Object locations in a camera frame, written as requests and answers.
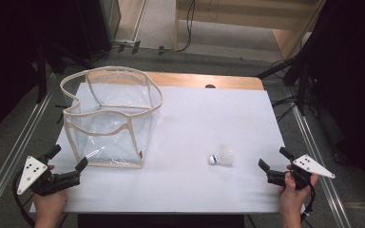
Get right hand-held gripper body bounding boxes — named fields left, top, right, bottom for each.
left=266, top=153, right=336, bottom=191

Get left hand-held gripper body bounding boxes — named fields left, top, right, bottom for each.
left=16, top=153, right=82, bottom=198

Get white shuttlecock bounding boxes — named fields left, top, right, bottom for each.
left=207, top=144, right=236, bottom=166

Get clear bag with beige trim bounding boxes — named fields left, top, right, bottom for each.
left=59, top=65, right=164, bottom=170

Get person's left hand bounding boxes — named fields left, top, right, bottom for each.
left=32, top=189, right=68, bottom=223

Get person's right hand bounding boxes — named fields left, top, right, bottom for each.
left=278, top=172, right=319, bottom=217

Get white table sheet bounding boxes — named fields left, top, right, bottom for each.
left=29, top=83, right=306, bottom=215

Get black stand legs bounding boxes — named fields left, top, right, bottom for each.
left=256, top=51, right=309, bottom=117

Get black curtain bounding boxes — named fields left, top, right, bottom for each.
left=0, top=0, right=86, bottom=143
left=303, top=0, right=365, bottom=200

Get aluminium floor rail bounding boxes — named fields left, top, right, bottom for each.
left=0, top=90, right=54, bottom=217
left=291, top=104, right=354, bottom=228

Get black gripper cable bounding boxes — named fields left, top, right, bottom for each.
left=299, top=182, right=317, bottom=223
left=11, top=170, right=36, bottom=228

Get thin black floor cables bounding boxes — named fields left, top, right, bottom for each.
left=270, top=60, right=299, bottom=123

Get black stand post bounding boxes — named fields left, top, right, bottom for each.
left=35, top=42, right=48, bottom=105

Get light wooden frame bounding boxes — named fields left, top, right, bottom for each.
left=174, top=0, right=327, bottom=60

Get black floor cable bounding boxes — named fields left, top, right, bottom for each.
left=117, top=0, right=197, bottom=53

